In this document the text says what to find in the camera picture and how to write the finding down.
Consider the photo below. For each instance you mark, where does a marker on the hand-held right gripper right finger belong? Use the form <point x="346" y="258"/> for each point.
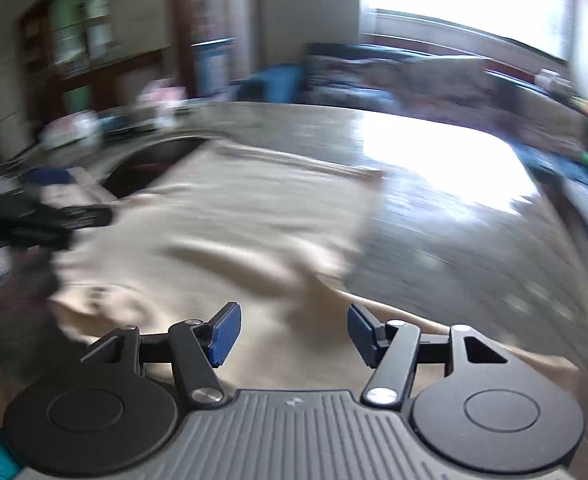
<point x="361" y="334"/>

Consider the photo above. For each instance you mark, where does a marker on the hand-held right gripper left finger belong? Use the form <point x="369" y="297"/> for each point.
<point x="223" y="334"/>

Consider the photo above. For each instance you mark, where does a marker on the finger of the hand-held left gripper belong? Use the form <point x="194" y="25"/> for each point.
<point x="86" y="216"/>
<point x="48" y="176"/>

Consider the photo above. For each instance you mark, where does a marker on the beige garment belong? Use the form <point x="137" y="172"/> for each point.
<point x="208" y="225"/>

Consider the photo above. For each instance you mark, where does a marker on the white tissue box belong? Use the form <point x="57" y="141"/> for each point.
<point x="68" y="129"/>

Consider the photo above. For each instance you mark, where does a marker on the round black table heater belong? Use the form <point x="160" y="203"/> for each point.
<point x="143" y="165"/>

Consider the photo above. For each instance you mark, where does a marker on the wooden shelf cabinet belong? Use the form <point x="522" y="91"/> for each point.
<point x="88" y="35"/>

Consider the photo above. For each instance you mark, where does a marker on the blue and white box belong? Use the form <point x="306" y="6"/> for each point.
<point x="213" y="65"/>

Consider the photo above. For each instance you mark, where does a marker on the blue sofa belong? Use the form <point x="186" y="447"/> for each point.
<point x="424" y="85"/>

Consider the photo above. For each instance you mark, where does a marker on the window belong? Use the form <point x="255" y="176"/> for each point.
<point x="464" y="0"/>

